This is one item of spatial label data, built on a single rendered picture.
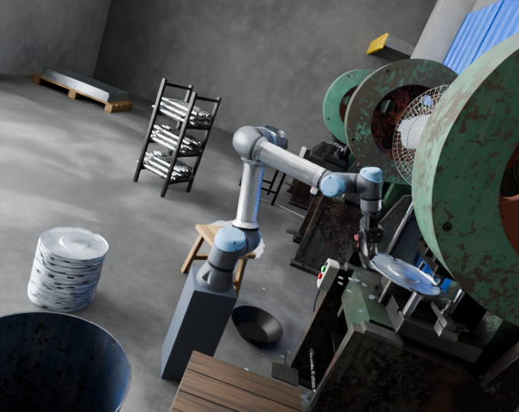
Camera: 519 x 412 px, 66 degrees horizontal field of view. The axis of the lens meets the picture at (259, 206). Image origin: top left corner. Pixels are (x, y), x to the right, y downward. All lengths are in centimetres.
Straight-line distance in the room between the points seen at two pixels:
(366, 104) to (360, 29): 544
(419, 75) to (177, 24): 618
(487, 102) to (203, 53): 743
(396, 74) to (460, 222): 185
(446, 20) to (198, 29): 431
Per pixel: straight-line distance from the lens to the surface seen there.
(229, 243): 153
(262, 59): 810
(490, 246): 118
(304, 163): 140
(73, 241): 203
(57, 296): 202
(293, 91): 806
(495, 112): 110
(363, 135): 284
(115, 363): 125
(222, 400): 136
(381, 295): 166
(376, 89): 283
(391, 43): 700
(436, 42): 675
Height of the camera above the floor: 128
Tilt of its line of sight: 17 degrees down
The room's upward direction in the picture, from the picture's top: 22 degrees clockwise
